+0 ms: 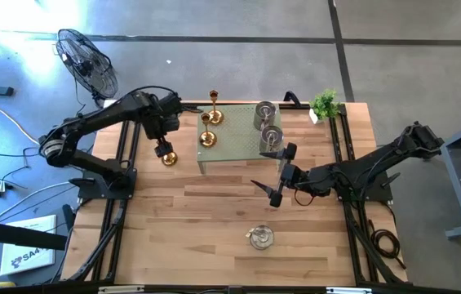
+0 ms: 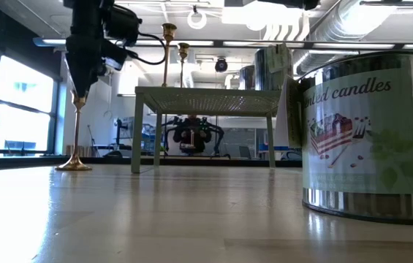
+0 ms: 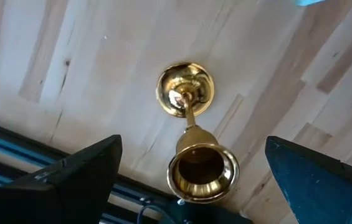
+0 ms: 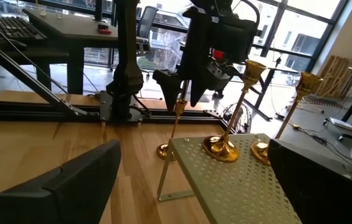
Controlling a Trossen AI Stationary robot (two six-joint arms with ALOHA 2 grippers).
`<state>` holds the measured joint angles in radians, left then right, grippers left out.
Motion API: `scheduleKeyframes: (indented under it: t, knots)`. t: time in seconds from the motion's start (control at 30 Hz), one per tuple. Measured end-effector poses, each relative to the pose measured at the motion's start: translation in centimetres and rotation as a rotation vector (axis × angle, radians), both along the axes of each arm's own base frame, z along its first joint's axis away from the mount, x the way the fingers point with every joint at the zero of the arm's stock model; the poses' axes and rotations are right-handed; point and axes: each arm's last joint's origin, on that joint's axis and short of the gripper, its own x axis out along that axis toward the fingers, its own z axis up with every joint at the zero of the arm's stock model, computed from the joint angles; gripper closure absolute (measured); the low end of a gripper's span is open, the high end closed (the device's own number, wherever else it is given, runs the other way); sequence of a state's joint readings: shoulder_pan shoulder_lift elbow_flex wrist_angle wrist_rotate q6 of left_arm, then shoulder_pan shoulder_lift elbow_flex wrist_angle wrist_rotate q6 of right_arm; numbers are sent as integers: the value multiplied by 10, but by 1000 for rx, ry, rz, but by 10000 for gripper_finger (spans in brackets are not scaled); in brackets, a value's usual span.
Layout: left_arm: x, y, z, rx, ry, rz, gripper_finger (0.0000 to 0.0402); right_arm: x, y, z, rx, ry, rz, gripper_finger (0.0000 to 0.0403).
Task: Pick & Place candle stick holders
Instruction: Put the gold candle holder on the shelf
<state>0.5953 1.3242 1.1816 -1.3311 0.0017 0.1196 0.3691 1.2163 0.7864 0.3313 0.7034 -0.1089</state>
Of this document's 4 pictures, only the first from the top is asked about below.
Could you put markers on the small green potted plant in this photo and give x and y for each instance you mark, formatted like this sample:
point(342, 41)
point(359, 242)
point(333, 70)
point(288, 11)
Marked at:
point(325, 105)

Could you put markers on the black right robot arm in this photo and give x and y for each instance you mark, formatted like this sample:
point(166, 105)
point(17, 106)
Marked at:
point(377, 163)

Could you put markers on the black floor fan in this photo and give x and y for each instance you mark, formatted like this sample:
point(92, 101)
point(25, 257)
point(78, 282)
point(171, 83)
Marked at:
point(87, 65)

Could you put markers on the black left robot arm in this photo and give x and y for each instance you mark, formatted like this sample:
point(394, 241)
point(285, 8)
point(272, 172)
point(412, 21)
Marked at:
point(91, 118)

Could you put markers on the green perforated metal shelf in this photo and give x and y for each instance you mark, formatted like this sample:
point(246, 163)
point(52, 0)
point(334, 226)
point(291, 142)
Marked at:
point(238, 134)

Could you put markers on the silver metal bracket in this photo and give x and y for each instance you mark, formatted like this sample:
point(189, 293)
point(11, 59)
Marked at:
point(121, 289)
point(348, 290)

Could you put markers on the brass candlestick holder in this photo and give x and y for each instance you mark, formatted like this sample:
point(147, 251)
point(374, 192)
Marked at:
point(207, 140)
point(170, 160)
point(215, 118)

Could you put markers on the black aluminium table frame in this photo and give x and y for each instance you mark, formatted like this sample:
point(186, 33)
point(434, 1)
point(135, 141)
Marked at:
point(295, 106)

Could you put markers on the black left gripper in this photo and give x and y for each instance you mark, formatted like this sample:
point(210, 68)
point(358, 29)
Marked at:
point(160, 124)

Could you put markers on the silver candle tin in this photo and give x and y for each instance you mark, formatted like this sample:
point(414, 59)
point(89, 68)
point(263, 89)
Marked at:
point(271, 136)

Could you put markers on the silver candle tin cake label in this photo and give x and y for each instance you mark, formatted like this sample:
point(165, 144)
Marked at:
point(262, 239)

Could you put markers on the black beam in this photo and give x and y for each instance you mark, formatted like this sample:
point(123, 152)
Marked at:
point(18, 237)

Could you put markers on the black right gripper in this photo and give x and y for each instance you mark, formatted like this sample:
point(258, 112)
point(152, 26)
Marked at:
point(276, 199)

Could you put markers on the silver candle tin floral label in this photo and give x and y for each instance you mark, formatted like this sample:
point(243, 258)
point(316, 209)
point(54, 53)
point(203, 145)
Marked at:
point(264, 112)

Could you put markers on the white paper sheet on floor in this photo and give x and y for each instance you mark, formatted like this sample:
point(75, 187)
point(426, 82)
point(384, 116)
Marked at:
point(30, 249)

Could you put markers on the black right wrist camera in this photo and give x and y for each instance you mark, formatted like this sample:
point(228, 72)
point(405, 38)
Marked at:
point(293, 175)

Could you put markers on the black frame hook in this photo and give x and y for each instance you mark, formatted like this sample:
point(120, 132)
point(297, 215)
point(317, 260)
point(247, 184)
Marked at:
point(291, 96)

